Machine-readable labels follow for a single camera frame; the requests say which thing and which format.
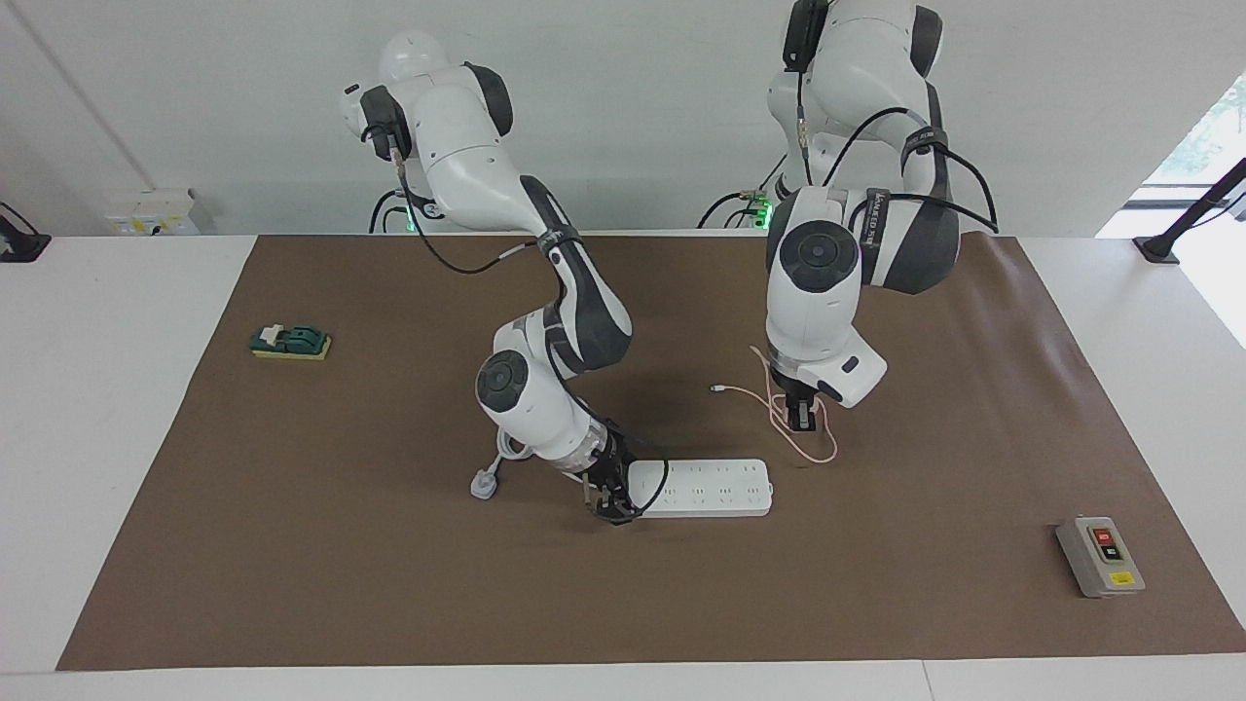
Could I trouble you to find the pink charging cable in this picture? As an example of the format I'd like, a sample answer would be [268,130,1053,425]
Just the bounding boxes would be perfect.
[711,346,840,465]

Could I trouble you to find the white power strip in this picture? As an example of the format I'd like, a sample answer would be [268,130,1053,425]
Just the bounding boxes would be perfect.
[628,458,773,518]

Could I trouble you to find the brown table mat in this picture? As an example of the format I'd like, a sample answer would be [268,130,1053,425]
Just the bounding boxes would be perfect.
[56,234,1246,671]

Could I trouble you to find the black clamp stand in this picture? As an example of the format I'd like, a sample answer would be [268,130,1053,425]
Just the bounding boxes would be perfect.
[0,202,52,264]
[1134,156,1246,266]

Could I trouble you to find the black base cable bundle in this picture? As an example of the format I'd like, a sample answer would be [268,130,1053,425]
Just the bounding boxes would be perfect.
[696,156,785,230]
[368,188,429,235]

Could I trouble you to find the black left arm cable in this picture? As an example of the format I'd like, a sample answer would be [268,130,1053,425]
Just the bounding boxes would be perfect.
[793,39,1001,235]

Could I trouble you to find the grey on-off switch box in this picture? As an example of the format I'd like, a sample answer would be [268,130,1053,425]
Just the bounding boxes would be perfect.
[1056,516,1147,598]

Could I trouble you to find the green knife switch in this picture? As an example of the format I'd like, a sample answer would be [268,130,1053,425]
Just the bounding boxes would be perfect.
[249,324,333,361]

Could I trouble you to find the white wall socket box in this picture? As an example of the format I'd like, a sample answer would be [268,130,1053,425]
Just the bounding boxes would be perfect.
[105,189,201,237]

